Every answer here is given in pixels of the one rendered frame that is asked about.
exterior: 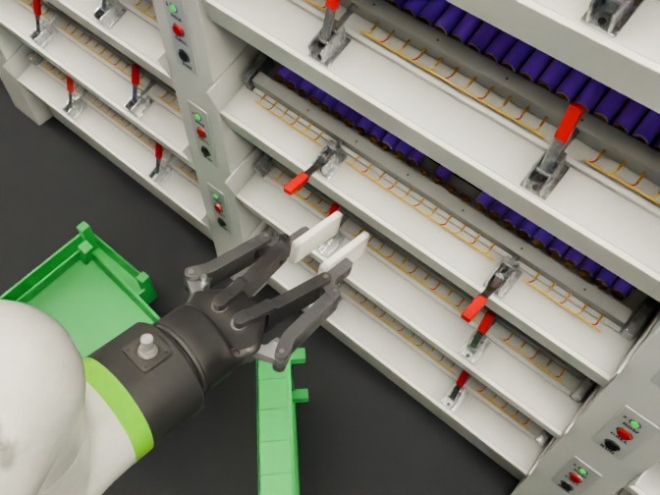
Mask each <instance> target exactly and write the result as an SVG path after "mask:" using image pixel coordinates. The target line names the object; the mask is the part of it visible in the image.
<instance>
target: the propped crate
mask: <svg viewBox="0 0 660 495"><path fill-rule="evenodd" d="M78 249H79V250H78V251H76V252H75V253H74V254H73V255H71V256H70V257H69V258H68V259H66V260H65V261H64V262H63V263H62V264H60V265H59V266H58V267H57V268H55V269H54V270H53V271H52V272H50V273H49V274H48V275H47V276H45V277H44V278H43V279H42V280H41V281H39V282H38V283H37V284H36V285H34V286H33V287H32V288H31V289H29V290H28V291H27V292H26V293H24V294H23V295H22V296H21V297H20V298H18V299H17V300H16V302H19V303H26V304H29V305H31V306H34V307H36V308H38V309H40V310H42V311H44V312H45V313H47V314H48V315H50V316H51V317H53V318H54V319H55V320H57V321H58V322H59V323H60V324H61V325H62V326H63V327H64V328H65V329H66V330H67V332H68V333H69V334H70V335H71V337H72V338H73V340H74V342H75V343H76V345H77V347H78V350H79V352H80V355H81V357H82V359H83V358H85V357H87V356H88V355H90V354H91V353H93V352H94V351H96V350H97V349H99V348H100V347H102V346H103V345H105V344H106V343H108V342H109V341H111V340H112V339H114V338H115V337H117V336H118V335H120V334H121V333H123V332H124V331H126V330H127V329H128V328H130V327H131V326H133V325H134V324H136V323H138V322H145V323H149V324H151V325H152V324H153V323H155V322H156V321H157V320H159V319H160V317H159V316H158V315H157V314H156V313H155V312H154V311H153V310H152V309H151V308H150V307H149V306H148V305H147V304H146V303H145V301H144V300H143V299H142V298H141V297H140V296H139V295H138V294H137V293H136V292H135V291H134V290H133V289H132V288H131V287H130V286H129V285H128V284H127V283H126V282H125V281H124V280H123V279H122V278H121V277H120V276H119V275H118V274H117V273H116V272H115V271H114V270H113V269H112V268H111V267H110V266H109V265H108V264H107V263H106V262H105V261H104V260H103V259H102V258H101V257H100V256H99V255H98V254H97V253H96V252H95V251H94V250H93V246H92V245H91V244H90V243H89V242H88V241H87V240H85V241H84V242H83V243H81V244H80V245H79V246H78Z"/></svg>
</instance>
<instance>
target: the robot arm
mask: <svg viewBox="0 0 660 495"><path fill-rule="evenodd" d="M341 218H342V213H341V212H339V211H336V212H334V213H333V214H331V215H330V216H329V217H327V218H326V219H324V220H323V221H321V222H320V223H319V224H317V225H316V226H314V227H313V228H311V229H309V228H307V226H305V227H301V228H300V229H298V230H297V231H295V232H294V233H293V234H292V235H290V236H289V235H288V234H281V235H280V236H279V240H278V239H275V238H273V237H272V235H271V233H269V232H262V233H260V234H259V235H257V236H255V237H253V238H251V239H250V240H248V241H246V242H244V243H242V244H240V245H239V246H237V247H234V248H232V249H231V250H229V251H227V252H225V253H223V254H222V255H220V256H218V257H216V258H214V259H213V260H211V261H209V262H207V263H204V264H199V265H196V266H191V267H188V268H186V269H185V290H186V291H187V292H189V293H190V297H189V299H188V301H187V302H186V303H185V304H183V305H180V306H178V307H176V308H175V309H174V310H172V311H171V312H169V313H168V314H166V315H165V316H163V317H162V318H160V319H159V320H157V321H156V322H155V323H153V324H152V325H151V324H149V323H145V322H138V323H136V324H134V325H133V326H131V327H130V328H128V329H127V330H126V331H124V332H123V333H121V334H120V335H118V336H117V337H115V338H114V339H112V340H111V341H109V342H108V343H106V344H105V345H103V346H102V347H100V348H99V349H97V350H96V351H94V352H93V353H91V354H90V355H88V356H87V357H85V358H83V359H82V357H81V355H80V352H79V350H78V347H77V345H76V343H75V342H74V340H73V338H72V337H71V335H70V334H69V333H68V332H67V330H66V329H65V328H64V327H63V326H62V325H61V324H60V323H59V322H58V321H57V320H55V319H54V318H53V317H51V316H50V315H48V314H47V313H45V312H44V311H42V310H40V309H38V308H36V307H34V306H31V305H29V304H26V303H22V302H15V301H9V300H0V495H102V494H103V493H104V491H105V490H106V489H107V488H108V487H109V486H110V485H111V484H112V483H113V482H114V481H115V480H116V479H117V478H118V477H119V476H121V475H122V474H123V473H124V472H125V471H126V470H127V469H128V468H130V467H131V466H132V465H133V464H135V463H136V462H137V461H138V460H139V459H141V458H142V457H143V456H144V455H146V454H147V453H148V452H149V451H151V450H152V449H153V448H154V447H156V446H157V445H158V444H159V443H161V442H162V441H163V440H164V439H166V438H167V437H168V436H169V435H171V434H172V433H173V432H174V431H175V430H177V429H178V428H179V427H180V426H182V425H183V424H184V423H185V422H187V421H188V420H189V419H190V418H192V417H193V416H194V415H195V414H197V413H198V412H199V411H200V410H201V409H202V407H203V395H204V394H205V393H207V392H208V391H209V390H210V389H212V388H213V387H214V386H215V385H217V384H218V383H219V382H221V381H222V380H223V379H224V378H226V377H227V376H228V375H229V374H231V373H232V372H233V371H234V370H235V369H236V368H237V367H238V366H239V365H241V364H244V363H247V362H252V361H254V360H256V359H257V358H258V359H261V360H264V361H266V362H269V363H272V364H273V365H272V367H273V369H274V370H275V371H276V372H282V371H284V370H285V368H286V366H287V364H288V361H289V359H290V356H291V354H292V353H293V352H294V351H295V350H296V349H297V348H298V347H299V346H300V345H301V344H302V343H303V342H304V341H305V340H306V339H307V338H308V337H309V336H310V335H311V334H312V333H313V332H314V331H315V330H316V329H317V328H318V327H319V326H320V325H321V324H322V323H323V322H324V321H325V320H326V319H327V318H328V317H329V316H330V315H331V314H332V313H333V312H334V311H335V310H336V309H337V307H338V303H339V299H340V296H341V290H340V289H339V288H338V287H336V286H337V285H338V284H339V283H340V282H342V281H343V280H344V279H345V278H347V277H348V276H349V275H350V273H351V271H352V267H353V264H354V261H356V260H357V259H358V258H360V257H361V256H362V255H363V254H364V253H365V249H366V246H367V243H368V239H369V234H367V233H366V232H363V233H362V234H360V235H359V236H358V237H356V238H355V239H354V240H352V241H351V242H350V243H348V244H347V245H346V246H344V247H343V248H341V249H340V250H339V251H337V252H336V253H335V254H333V255H332V256H331V257H329V258H328V259H327V260H325V261H324V262H323V263H321V264H320V265H319V270H318V274H317V275H316V276H314V277H313V278H311V279H309V280H307V281H305V282H303V283H301V284H299V285H297V286H296V287H294V288H293V289H291V290H289V291H287V292H285V293H283V294H281V295H280V296H278V297H276V298H274V299H272V300H270V299H266V300H264V301H262V302H260V303H256V302H253V301H251V300H250V298H251V297H252V296H253V295H254V294H255V293H256V292H257V290H258V289H259V288H260V287H261V286H262V285H263V284H264V283H265V282H266V281H267V280H268V279H269V278H270V277H271V276H272V275H273V274H274V273H275V272H276V271H277V270H278V269H279V268H280V267H281V266H282V265H283V264H284V263H285V262H286V261H287V258H288V257H289V262H290V263H292V264H296V263H297V262H298V261H300V260H301V259H303V258H304V257H305V256H307V255H308V254H309V253H311V252H312V251H314V250H315V249H316V248H318V247H319V246H321V245H322V244H324V243H325V242H326V241H328V240H329V239H330V238H332V237H333V236H335V235H336V234H337V233H338V230H339V226H340V222H341ZM252 264H253V266H252V267H251V268H250V269H249V270H248V271H247V272H246V273H245V274H244V275H243V276H242V277H240V276H239V277H237V278H236V279H235V280H234V281H233V282H232V283H231V284H230V285H229V286H228V287H227V288H226V289H222V290H209V288H212V287H214V286H216V285H218V284H220V283H221V282H223V281H225V280H227V279H228V278H230V277H232V276H233V275H235V274H237V273H239V272H240V271H242V270H244V269H246V268H247V267H249V266H251V265H252ZM312 303H313V305H312V306H311V307H310V308H309V309H308V310H307V311H305V312H304V313H303V314H302V315H301V316H300V317H299V318H298V319H297V320H296V321H295V322H294V323H293V324H292V325H291V326H290V327H289V328H288V329H287V330H286V331H285V332H284V333H283V335H282V336H281V338H280V339H279V338H274V340H272V341H271V342H270V343H269V344H267V345H261V343H262V338H263V333H265V332H267V331H269V330H270V329H272V328H273V327H274V325H275V324H276V323H278V322H280V321H282V320H284V319H285V318H287V317H289V316H291V315H293V314H294V313H296V312H298V311H300V310H302V309H303V308H305V307H307V306H309V305H311V304H312Z"/></svg>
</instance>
